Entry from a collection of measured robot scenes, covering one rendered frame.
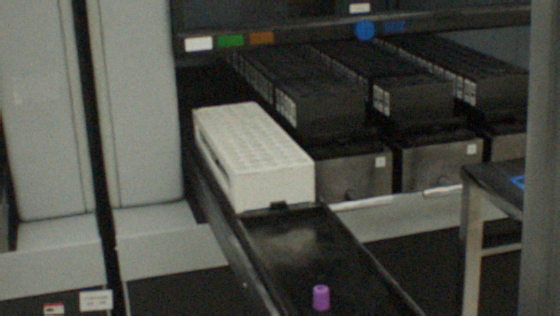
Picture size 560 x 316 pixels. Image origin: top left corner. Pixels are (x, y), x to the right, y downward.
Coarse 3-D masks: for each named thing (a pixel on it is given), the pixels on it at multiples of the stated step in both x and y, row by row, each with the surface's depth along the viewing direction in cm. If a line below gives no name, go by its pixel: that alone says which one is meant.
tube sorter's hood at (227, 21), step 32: (192, 0) 106; (224, 0) 107; (256, 0) 108; (288, 0) 110; (320, 0) 111; (352, 0) 112; (384, 0) 114; (416, 0) 115; (448, 0) 117; (480, 0) 118; (512, 0) 120; (192, 32) 106; (224, 32) 107; (288, 32) 110; (320, 32) 111; (352, 32) 113; (416, 32) 116
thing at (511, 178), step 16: (512, 160) 105; (464, 176) 102; (480, 176) 99; (496, 176) 99; (512, 176) 99; (464, 192) 104; (480, 192) 98; (496, 192) 94; (512, 192) 94; (464, 208) 104; (480, 208) 103; (512, 208) 91; (464, 224) 105; (480, 224) 104; (464, 240) 105; (480, 240) 105; (464, 256) 106; (480, 256) 106; (464, 272) 106; (464, 288) 107; (464, 304) 108
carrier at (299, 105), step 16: (304, 96) 117; (320, 96) 116; (336, 96) 116; (352, 96) 117; (304, 112) 116; (320, 112) 116; (336, 112) 117; (352, 112) 118; (304, 128) 117; (320, 128) 117; (336, 128) 118; (352, 128) 119
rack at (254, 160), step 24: (216, 120) 111; (240, 120) 111; (264, 120) 111; (216, 144) 101; (240, 144) 102; (264, 144) 101; (288, 144) 100; (216, 168) 103; (240, 168) 93; (264, 168) 92; (288, 168) 92; (312, 168) 93; (240, 192) 91; (264, 192) 92; (288, 192) 93; (312, 192) 94
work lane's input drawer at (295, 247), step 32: (192, 160) 113; (224, 224) 92; (256, 224) 91; (288, 224) 92; (320, 224) 91; (224, 256) 94; (256, 256) 81; (288, 256) 84; (320, 256) 84; (352, 256) 83; (256, 288) 78; (288, 288) 77; (352, 288) 77; (384, 288) 76
